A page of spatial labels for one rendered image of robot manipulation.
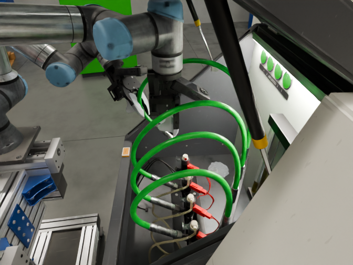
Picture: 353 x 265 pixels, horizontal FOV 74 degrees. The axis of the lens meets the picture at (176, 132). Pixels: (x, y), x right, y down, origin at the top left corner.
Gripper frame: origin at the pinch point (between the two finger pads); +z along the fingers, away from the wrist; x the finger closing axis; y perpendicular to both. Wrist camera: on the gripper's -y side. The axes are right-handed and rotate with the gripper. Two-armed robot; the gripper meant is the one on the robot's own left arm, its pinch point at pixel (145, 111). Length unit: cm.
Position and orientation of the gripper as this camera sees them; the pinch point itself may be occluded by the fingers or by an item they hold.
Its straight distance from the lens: 81.3
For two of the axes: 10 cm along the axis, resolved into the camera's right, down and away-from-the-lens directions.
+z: 5.0, 8.7, 0.4
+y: -6.9, 3.7, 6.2
